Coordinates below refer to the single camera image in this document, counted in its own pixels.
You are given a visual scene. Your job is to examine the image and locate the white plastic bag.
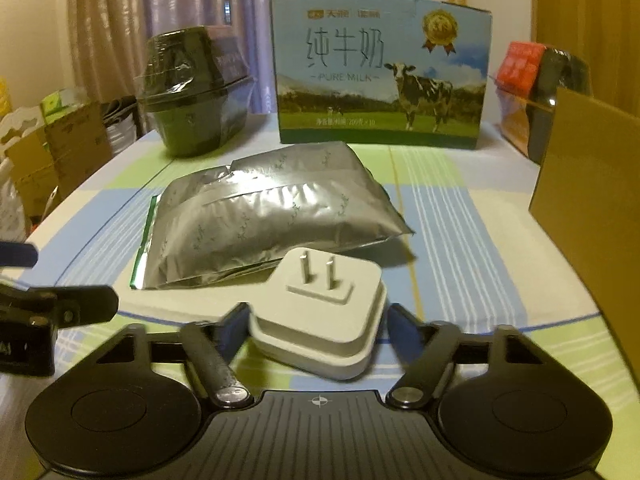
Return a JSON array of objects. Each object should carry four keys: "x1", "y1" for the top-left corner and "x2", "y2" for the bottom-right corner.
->
[{"x1": 0, "y1": 158, "x2": 27, "y2": 242}]

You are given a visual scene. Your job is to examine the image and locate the silver foil pouch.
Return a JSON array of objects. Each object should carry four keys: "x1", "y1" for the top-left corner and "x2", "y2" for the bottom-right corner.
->
[{"x1": 129, "y1": 142, "x2": 411, "y2": 290}]

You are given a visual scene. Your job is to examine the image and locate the brown cardboard box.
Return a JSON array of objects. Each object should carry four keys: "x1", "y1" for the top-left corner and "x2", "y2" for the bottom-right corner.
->
[{"x1": 529, "y1": 89, "x2": 639, "y2": 370}]

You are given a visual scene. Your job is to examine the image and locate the red packaged box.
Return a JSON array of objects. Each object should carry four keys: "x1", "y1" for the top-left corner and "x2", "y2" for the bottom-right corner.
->
[{"x1": 493, "y1": 40, "x2": 549, "y2": 156}]

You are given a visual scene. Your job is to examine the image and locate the cardboard boxes beside table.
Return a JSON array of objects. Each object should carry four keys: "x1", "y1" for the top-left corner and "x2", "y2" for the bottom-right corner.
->
[{"x1": 1, "y1": 88, "x2": 140, "y2": 230}]

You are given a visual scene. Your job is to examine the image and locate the blue milk carton box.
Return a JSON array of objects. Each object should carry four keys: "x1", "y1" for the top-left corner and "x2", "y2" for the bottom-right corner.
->
[{"x1": 270, "y1": 0, "x2": 492, "y2": 150}]

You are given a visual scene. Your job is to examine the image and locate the dark wrapped bowl container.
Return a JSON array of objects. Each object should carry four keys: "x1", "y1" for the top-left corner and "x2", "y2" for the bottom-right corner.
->
[{"x1": 136, "y1": 25, "x2": 255, "y2": 158}]

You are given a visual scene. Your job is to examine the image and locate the white power adapter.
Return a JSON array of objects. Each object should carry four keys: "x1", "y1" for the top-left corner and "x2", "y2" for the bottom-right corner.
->
[{"x1": 248, "y1": 247, "x2": 387, "y2": 380}]

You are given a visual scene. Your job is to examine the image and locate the wooden door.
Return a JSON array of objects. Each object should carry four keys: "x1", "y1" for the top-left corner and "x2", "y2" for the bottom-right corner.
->
[{"x1": 532, "y1": 0, "x2": 639, "y2": 116}]

